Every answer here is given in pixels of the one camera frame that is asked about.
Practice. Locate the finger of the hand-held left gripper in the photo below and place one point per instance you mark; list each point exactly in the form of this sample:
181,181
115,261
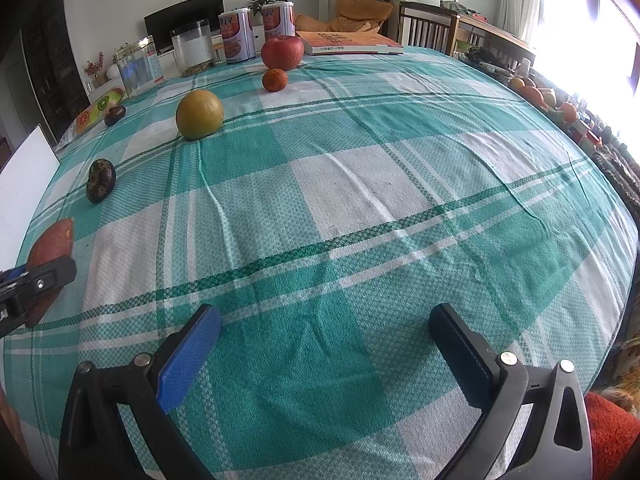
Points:
42,280

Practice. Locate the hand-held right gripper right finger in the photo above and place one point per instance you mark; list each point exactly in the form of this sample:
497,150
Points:
465,355

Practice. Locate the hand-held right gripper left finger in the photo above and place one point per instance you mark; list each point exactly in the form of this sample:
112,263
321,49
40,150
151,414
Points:
185,360

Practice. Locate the reddish brown sweet potato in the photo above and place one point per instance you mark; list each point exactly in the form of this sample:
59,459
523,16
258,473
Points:
52,242

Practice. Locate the white cardboard box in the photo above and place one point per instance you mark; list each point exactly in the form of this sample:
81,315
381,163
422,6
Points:
25,185

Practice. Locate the dark purple mangosteen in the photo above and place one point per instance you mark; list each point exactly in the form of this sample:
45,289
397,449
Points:
101,181
115,115

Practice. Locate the red plush cushion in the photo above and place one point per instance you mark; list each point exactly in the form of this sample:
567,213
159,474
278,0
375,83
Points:
615,435

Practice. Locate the fruit print packet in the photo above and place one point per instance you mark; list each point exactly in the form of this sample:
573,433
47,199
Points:
95,110

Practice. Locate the green checked tablecloth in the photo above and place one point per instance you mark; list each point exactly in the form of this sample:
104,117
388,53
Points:
375,200

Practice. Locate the red flowers in vase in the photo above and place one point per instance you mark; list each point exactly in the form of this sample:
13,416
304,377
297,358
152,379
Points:
95,67

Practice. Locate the black display cabinet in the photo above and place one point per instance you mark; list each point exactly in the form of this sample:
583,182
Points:
55,60

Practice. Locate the white round vase with plant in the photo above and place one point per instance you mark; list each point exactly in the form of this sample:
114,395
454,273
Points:
113,71

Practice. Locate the large green yellow orange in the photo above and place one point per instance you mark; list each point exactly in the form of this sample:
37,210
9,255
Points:
200,115

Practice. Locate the glass jar with gold lid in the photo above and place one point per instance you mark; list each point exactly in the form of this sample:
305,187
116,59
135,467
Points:
137,67

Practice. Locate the patterned blanket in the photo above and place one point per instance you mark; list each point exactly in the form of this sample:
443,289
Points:
617,175

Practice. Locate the orange fruit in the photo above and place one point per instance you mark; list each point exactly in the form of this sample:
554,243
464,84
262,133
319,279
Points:
568,112
531,95

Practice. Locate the clear plastic jar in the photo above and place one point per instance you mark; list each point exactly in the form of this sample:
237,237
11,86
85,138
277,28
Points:
194,50

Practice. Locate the black flat television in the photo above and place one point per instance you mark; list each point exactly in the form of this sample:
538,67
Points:
165,20

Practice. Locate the small orange tangerine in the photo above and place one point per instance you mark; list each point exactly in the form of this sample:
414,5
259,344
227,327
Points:
275,80

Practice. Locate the white red printed can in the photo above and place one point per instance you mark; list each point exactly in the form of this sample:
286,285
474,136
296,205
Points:
237,37
277,20

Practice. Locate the wooden desk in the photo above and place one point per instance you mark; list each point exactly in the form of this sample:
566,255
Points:
492,35

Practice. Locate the red apple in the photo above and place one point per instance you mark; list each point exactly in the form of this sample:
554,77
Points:
282,52

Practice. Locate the dark wooden chair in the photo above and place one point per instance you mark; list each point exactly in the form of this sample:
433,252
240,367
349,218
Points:
425,25

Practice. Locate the orange book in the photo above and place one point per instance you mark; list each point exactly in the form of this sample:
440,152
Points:
345,42

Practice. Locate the window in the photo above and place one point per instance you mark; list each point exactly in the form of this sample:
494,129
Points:
585,35

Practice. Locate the green potted plant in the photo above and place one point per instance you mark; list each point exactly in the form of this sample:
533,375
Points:
262,4

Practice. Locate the orange beanbag chair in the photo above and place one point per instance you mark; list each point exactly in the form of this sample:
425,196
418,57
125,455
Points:
360,12

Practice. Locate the white curtain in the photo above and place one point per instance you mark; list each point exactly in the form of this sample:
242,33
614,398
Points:
517,0

